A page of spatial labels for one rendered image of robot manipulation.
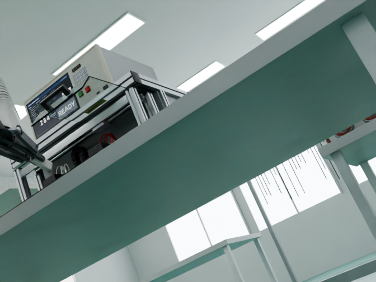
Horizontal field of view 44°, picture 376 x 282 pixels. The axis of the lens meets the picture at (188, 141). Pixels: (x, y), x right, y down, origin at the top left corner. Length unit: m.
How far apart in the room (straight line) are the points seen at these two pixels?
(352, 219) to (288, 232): 1.04
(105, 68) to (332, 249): 6.45
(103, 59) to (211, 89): 0.82
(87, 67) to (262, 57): 0.96
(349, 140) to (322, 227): 5.56
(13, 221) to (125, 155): 0.44
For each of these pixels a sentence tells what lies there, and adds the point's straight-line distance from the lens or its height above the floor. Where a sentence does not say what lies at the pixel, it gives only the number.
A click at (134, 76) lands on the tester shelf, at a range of 1.68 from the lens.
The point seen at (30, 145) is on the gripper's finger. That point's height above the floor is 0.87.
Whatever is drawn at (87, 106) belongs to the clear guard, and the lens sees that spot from 1.69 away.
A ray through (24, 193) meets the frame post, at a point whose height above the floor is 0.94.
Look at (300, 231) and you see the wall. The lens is 7.96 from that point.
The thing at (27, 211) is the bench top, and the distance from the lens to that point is 1.43.
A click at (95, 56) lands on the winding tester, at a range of 1.85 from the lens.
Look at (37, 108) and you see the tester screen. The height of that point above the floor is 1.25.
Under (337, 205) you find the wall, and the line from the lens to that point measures 7.78.
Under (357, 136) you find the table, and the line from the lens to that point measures 2.35.
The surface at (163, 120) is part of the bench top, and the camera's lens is 1.14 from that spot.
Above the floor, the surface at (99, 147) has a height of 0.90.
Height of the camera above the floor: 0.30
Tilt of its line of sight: 18 degrees up
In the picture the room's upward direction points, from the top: 23 degrees counter-clockwise
